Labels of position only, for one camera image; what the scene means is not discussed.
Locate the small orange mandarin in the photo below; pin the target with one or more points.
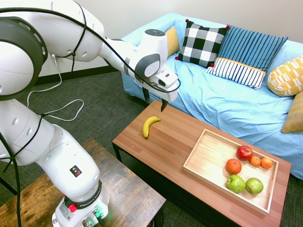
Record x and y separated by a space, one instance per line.
255 161
266 163

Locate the black white checkered pillow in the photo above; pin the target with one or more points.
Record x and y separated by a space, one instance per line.
201 45

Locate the black camera tripod stand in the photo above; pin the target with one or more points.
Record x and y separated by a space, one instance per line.
8 185

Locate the mustard striped pillow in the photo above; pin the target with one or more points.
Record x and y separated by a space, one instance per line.
296 113

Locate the red apple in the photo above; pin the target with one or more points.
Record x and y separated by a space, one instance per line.
244 153

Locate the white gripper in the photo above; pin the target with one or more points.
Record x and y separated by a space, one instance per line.
171 94

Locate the light blue sofa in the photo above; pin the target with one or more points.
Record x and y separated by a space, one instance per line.
225 104

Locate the white navy striped pillow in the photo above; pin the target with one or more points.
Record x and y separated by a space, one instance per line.
236 72

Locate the blue striped pillow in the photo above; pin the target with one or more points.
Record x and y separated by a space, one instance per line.
251 45

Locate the yellow banana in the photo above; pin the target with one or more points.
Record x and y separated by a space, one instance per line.
147 125

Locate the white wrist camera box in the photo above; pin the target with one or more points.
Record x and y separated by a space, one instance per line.
169 79

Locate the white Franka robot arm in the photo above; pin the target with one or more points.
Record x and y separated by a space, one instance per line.
59 165

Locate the rustic dark wooden table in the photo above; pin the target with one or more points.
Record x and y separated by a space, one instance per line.
132 196

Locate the light wooden tray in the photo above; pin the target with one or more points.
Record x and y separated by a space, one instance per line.
208 156

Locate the large orange fruit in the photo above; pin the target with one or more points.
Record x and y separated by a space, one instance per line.
233 166

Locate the green apple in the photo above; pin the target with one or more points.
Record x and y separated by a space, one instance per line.
254 186
235 184

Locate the plain yellow pillow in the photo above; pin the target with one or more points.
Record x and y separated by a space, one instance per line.
172 40

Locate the yellow white patterned bolster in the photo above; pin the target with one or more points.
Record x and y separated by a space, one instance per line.
287 76

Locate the red-brown wooden coffee table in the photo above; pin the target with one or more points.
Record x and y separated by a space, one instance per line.
170 142

